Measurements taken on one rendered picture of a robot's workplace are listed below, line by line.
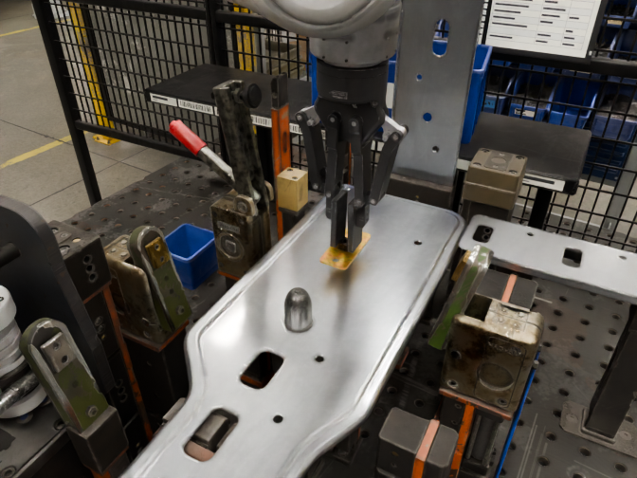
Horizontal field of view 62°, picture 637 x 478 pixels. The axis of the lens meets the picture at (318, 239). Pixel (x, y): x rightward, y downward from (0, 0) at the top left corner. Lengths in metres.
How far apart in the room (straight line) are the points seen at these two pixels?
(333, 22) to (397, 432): 0.37
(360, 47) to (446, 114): 0.35
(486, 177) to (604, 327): 0.46
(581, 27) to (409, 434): 0.77
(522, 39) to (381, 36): 0.58
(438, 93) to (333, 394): 0.49
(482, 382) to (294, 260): 0.28
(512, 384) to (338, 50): 0.39
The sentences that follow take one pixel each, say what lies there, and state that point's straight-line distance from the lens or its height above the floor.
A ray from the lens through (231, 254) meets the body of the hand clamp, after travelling 0.77.
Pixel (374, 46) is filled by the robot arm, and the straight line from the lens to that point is 0.53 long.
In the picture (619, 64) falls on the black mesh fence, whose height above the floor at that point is 1.15.
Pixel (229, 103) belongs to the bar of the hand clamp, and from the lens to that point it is 0.66.
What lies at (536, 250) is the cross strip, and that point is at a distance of 0.78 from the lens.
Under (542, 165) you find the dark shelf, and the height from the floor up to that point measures 1.03.
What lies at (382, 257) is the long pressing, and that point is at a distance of 0.71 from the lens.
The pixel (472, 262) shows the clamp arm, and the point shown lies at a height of 1.11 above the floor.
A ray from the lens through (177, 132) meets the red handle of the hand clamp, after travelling 0.75.
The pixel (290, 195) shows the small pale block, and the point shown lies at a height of 1.04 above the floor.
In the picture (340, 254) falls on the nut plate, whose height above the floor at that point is 1.03.
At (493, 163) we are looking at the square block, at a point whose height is 1.06.
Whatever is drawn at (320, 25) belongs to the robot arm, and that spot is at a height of 1.35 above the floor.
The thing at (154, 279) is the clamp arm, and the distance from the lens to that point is 0.61.
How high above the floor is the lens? 1.43
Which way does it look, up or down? 35 degrees down
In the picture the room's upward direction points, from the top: straight up
